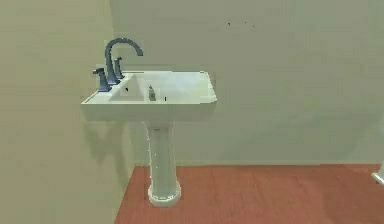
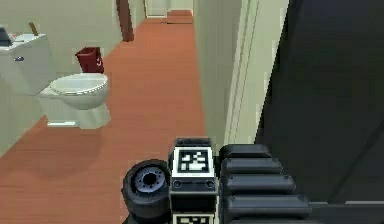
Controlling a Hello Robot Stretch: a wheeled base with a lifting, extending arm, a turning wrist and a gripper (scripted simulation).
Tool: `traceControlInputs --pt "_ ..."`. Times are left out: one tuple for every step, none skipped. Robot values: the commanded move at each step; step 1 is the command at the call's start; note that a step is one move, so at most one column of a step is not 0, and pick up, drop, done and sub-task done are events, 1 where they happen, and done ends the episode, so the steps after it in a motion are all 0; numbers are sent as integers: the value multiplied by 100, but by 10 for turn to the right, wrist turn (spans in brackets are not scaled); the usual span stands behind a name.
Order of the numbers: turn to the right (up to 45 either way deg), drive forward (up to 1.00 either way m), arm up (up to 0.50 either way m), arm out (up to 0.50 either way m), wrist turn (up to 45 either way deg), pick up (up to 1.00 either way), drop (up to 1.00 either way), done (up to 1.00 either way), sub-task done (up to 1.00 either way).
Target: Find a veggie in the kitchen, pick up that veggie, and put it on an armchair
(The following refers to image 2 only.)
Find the black room door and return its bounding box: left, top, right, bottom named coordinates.
left=254, top=0, right=384, bottom=205

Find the brown stick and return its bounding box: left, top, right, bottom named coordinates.
left=28, top=21, right=40, bottom=37

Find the dark red waste bin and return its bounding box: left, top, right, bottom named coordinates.
left=75, top=46, right=105, bottom=75

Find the white toilet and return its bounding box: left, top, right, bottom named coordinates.
left=0, top=31, right=112, bottom=130

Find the dark brown room door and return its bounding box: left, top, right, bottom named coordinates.
left=115, top=0, right=135, bottom=43

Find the dark blue grey object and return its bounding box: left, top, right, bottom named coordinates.
left=0, top=26, right=14, bottom=47

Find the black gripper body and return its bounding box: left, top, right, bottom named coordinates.
left=121, top=159, right=173, bottom=224

